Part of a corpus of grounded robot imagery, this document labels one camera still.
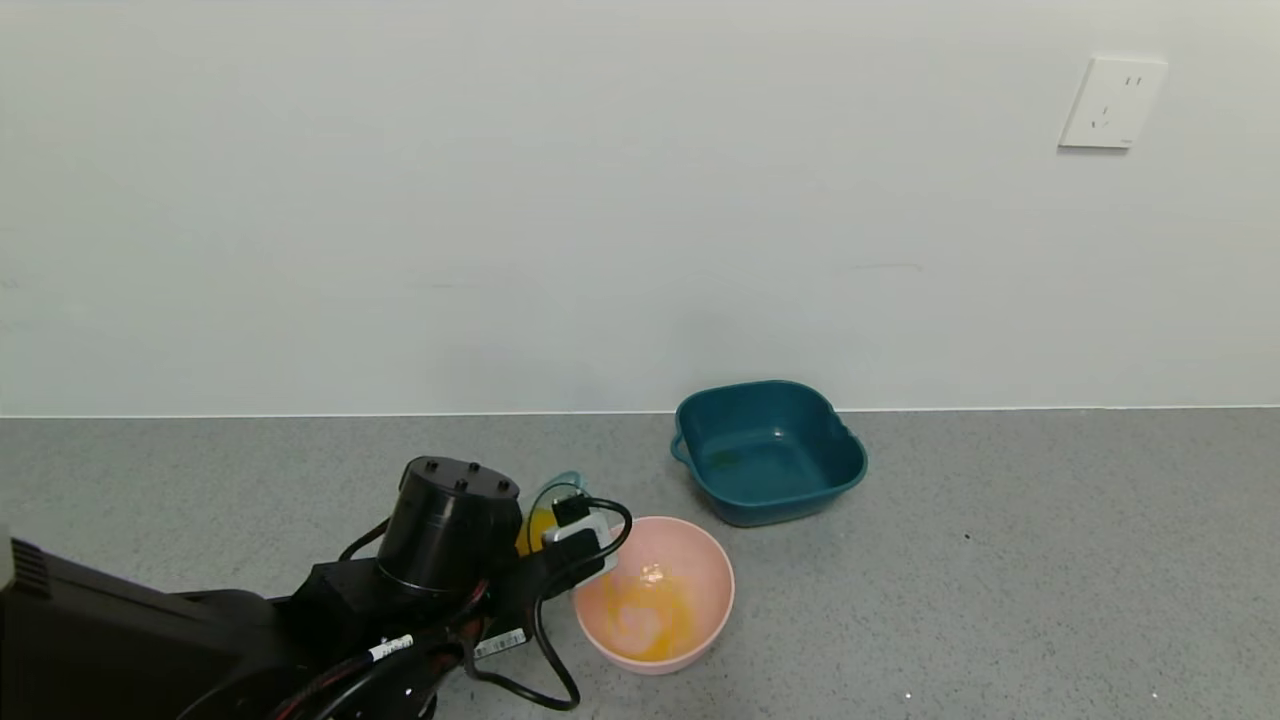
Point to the translucent blue-green ribbed plastic cup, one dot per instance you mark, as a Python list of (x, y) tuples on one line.
[(540, 525)]

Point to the light grey wrist camera box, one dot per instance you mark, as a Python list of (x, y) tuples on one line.
[(565, 535)]

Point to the orange liquid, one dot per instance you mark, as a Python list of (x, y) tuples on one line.
[(655, 625)]

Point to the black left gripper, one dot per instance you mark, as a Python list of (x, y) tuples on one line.
[(500, 610)]

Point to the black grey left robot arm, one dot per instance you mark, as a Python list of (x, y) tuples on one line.
[(450, 520)]

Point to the pink round bowl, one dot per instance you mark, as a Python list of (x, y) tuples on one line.
[(700, 560)]

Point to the white wall socket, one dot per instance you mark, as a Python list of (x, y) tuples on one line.
[(1112, 104)]

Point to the teal square plastic basin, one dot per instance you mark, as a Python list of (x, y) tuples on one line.
[(770, 460)]

